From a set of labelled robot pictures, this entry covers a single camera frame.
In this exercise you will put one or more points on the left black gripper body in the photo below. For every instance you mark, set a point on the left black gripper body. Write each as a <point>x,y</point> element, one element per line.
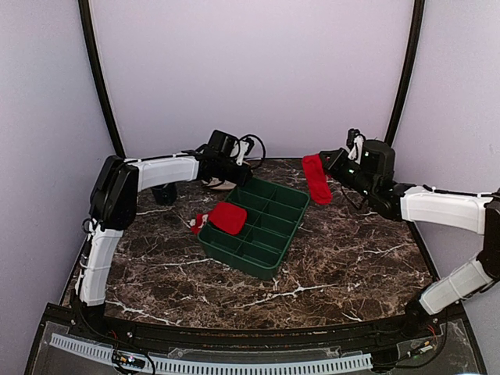
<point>224,173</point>

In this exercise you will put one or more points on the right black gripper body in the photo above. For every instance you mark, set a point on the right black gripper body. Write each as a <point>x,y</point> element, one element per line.
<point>359,181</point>

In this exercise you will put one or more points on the red sock plain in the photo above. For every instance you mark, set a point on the red sock plain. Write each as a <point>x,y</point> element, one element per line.
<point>316,179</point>

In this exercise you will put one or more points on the green divided plastic organizer tray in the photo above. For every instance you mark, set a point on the green divided plastic organizer tray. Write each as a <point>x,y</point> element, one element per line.
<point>274,212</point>

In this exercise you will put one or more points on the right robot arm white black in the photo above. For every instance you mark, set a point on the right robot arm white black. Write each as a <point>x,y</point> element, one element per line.
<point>476,212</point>

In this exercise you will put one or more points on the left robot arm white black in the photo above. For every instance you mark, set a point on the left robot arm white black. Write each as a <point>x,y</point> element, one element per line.
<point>114,199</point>

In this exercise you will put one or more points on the beige bird pattern plate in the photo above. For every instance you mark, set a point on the beige bird pattern plate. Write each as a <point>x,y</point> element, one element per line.
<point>218,185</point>

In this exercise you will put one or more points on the red Santa sock in tray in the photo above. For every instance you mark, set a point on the red Santa sock in tray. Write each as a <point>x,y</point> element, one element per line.
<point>225,216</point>

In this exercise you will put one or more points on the dark blue cup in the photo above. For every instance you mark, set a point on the dark blue cup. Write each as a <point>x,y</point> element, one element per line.
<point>165,194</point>

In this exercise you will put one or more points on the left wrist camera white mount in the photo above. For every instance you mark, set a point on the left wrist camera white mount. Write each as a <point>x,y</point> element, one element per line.
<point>242,147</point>

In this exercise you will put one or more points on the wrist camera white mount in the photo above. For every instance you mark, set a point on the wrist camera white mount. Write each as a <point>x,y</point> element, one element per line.
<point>242,147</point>
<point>354,142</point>

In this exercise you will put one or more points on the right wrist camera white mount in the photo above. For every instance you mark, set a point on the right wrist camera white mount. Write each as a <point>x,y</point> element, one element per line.
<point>354,142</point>

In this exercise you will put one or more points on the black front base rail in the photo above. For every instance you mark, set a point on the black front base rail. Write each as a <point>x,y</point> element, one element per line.
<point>371,336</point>

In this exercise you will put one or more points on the black right frame post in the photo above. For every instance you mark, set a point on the black right frame post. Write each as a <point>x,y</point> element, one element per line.
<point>407,70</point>

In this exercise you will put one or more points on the black frame post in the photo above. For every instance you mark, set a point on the black frame post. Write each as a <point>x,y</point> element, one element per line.
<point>407,70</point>
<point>98,77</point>

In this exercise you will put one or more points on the white slotted cable duct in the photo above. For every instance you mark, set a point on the white slotted cable duct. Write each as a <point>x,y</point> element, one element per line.
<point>129,361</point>

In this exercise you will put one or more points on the black left frame post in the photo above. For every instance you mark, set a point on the black left frame post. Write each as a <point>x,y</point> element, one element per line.
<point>98,77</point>

